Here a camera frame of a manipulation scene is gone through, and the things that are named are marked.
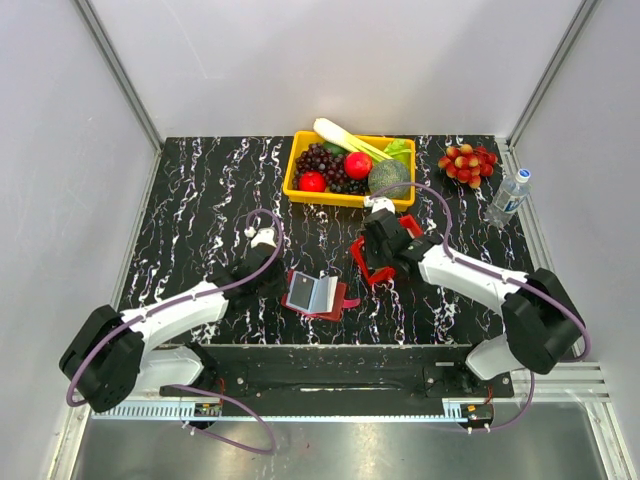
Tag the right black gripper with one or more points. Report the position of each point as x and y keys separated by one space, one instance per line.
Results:
x=372 y=261

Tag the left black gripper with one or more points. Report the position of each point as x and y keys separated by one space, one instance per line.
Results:
x=281 y=286

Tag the red plastic card bin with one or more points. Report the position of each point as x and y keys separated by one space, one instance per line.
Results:
x=370 y=275

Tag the black VIP credit card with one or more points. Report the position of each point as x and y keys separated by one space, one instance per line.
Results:
x=301 y=291

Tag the red card holder wallet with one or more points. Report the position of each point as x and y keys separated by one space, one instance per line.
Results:
x=329 y=300

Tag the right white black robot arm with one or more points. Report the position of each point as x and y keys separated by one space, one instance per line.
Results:
x=540 y=322

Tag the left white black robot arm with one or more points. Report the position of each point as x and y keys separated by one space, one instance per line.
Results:
x=118 y=354

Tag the green melon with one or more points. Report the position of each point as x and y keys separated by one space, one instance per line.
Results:
x=385 y=175

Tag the red apple upper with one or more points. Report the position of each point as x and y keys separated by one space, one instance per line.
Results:
x=358 y=165

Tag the red apple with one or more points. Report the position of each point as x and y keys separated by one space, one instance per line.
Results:
x=358 y=165
x=312 y=182

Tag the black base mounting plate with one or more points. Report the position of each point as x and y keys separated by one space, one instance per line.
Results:
x=436 y=371

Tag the red apple lower left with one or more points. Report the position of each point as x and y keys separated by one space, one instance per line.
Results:
x=312 y=182

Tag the green lettuce leaf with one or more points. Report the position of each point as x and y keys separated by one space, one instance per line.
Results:
x=399 y=149

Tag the dark green cucumber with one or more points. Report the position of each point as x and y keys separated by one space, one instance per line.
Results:
x=334 y=149

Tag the dark purple grape bunch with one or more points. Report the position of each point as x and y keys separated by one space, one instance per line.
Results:
x=316 y=158

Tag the white green leek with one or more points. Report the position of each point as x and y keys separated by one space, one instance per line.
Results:
x=335 y=134

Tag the yellow plastic fruit tray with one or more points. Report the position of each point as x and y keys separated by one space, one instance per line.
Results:
x=302 y=140

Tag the clear water bottle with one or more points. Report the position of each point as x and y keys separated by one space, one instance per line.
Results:
x=512 y=192

